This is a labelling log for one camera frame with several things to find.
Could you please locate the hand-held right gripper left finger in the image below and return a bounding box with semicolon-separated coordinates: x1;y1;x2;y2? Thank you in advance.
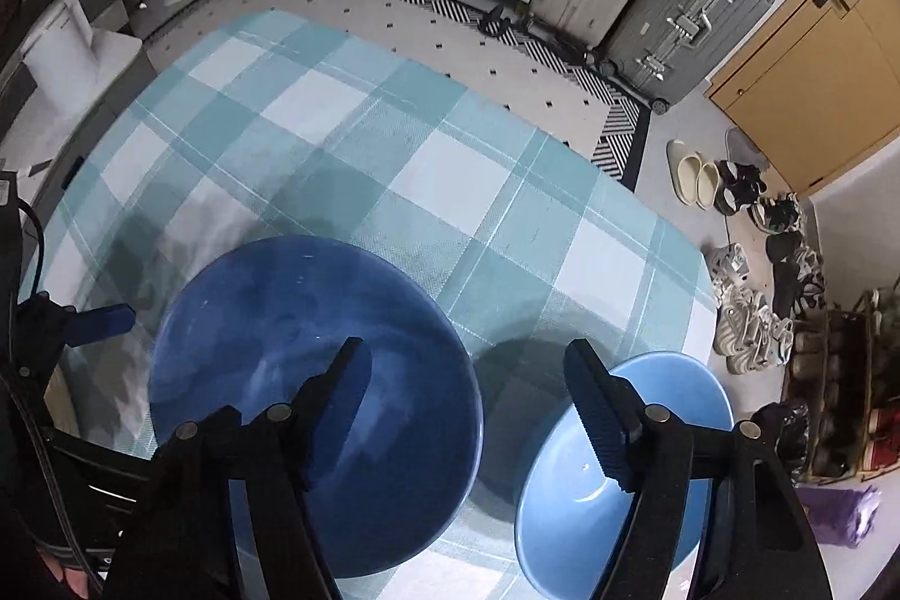
102;339;372;600

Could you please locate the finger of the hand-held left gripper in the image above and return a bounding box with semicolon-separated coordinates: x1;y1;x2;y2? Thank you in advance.
17;294;136;349

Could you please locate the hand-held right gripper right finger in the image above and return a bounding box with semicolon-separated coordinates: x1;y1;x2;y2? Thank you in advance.
564;339;820;600

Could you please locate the light blue bowl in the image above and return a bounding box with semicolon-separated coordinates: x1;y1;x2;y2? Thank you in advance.
513;351;732;600

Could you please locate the black bag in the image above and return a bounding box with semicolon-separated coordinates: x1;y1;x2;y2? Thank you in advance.
749;399;809;481

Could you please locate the pile of shoes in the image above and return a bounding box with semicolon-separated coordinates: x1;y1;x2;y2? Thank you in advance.
703;160;827;376

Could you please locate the wooden shoe rack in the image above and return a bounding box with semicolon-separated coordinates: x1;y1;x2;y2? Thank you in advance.
784;287;900;478

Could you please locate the white-topped grey cabinet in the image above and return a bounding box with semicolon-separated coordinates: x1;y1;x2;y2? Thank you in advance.
0;27;152;179

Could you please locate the teal checked tablecloth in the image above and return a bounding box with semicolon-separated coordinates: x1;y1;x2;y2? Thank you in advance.
17;10;718;600

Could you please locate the purple bag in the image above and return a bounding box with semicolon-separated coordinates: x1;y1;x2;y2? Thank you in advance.
798;484;883;548

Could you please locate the cream slipper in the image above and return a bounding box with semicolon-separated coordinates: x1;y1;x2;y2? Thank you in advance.
667;139;704;200
685;157;722;211

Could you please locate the white bucket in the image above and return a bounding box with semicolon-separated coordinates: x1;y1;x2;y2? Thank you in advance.
24;0;96;102

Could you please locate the wooden door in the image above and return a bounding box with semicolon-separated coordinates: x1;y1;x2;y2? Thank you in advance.
706;0;900;193

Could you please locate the silver suitcase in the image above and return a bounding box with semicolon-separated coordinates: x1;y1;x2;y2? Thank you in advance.
597;0;778;112

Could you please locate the black cable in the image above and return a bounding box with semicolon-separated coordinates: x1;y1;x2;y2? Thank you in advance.
14;196;44;295

